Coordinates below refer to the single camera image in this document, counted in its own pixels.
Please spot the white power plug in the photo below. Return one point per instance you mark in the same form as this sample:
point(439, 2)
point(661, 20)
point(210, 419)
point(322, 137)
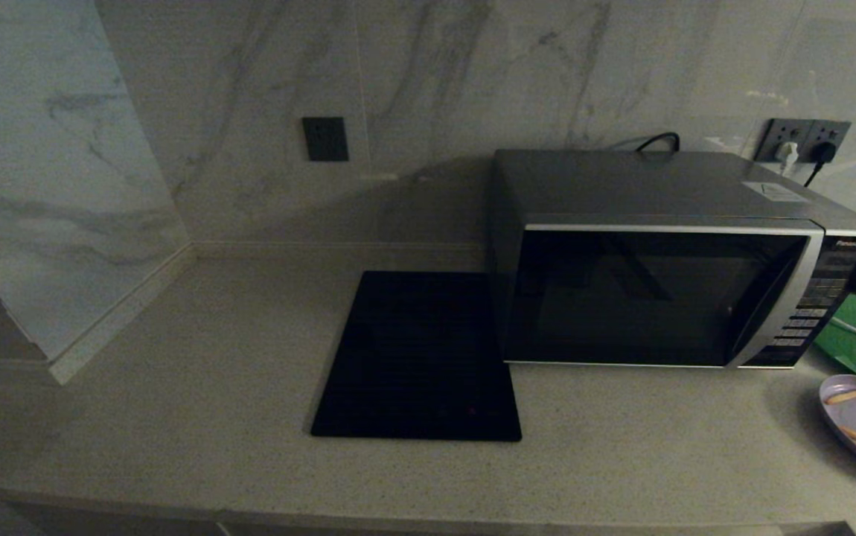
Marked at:
point(787, 155)

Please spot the black power plug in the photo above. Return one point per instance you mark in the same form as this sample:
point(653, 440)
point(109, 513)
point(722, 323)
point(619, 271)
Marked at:
point(823, 152)

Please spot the silver microwave oven body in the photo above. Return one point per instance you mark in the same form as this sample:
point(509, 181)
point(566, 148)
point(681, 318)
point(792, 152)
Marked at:
point(659, 182)

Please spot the grey double wall outlet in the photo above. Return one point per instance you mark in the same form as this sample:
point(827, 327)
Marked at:
point(800, 132)

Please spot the black blank wall panel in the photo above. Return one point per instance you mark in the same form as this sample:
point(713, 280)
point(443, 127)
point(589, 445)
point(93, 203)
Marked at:
point(325, 139)

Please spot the black glass induction cooktop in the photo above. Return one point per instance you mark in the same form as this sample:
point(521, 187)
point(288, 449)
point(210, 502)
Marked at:
point(413, 357)

